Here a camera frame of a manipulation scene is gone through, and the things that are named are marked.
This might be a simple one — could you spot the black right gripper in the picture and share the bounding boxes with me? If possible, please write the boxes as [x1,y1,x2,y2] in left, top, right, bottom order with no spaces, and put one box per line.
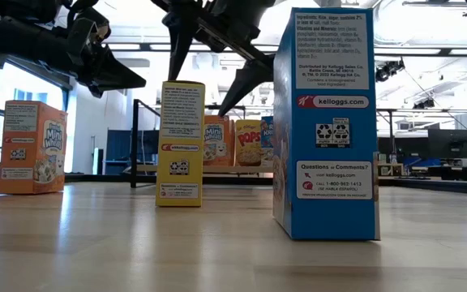
[150,0,277,118]

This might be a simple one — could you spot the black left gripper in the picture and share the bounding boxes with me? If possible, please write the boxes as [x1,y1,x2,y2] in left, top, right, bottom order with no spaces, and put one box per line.
[65,7,148,100]

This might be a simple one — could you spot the orange Mini Wheats cereal box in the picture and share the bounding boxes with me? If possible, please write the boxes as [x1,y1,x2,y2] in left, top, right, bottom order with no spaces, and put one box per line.
[204,114,236,167]
[0,100,68,195]

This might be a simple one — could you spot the yellow Corn Pops cereal box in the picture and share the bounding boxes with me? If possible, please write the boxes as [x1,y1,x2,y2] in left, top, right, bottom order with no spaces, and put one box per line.
[155,79,206,208]
[234,118,263,167]

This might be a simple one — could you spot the blue Rice Krispies cereal box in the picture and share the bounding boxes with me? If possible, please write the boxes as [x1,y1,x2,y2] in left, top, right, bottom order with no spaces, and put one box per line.
[260,115,275,167]
[272,6,382,242]

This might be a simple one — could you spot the small wooden cubby shelf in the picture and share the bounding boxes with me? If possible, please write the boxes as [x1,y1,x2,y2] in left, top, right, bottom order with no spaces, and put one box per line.
[378,162,405,178]

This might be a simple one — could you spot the dark blue partition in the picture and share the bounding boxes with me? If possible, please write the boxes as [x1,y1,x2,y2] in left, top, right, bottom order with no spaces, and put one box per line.
[104,128,161,176]

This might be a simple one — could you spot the large window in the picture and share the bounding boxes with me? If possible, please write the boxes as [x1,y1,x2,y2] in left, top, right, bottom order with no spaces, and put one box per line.
[0,60,71,175]

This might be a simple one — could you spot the black ceiling track spotlights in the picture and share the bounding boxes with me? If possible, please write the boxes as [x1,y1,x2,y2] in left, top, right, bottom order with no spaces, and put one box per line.
[374,58,405,84]
[412,97,436,110]

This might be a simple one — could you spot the black computer monitor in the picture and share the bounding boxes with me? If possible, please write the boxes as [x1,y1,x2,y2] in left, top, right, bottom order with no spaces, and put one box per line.
[377,135,429,160]
[427,128,467,160]

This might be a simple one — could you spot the black metal shelf bracket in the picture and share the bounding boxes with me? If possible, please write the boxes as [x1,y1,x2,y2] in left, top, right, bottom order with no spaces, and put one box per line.
[130,98,167,189]

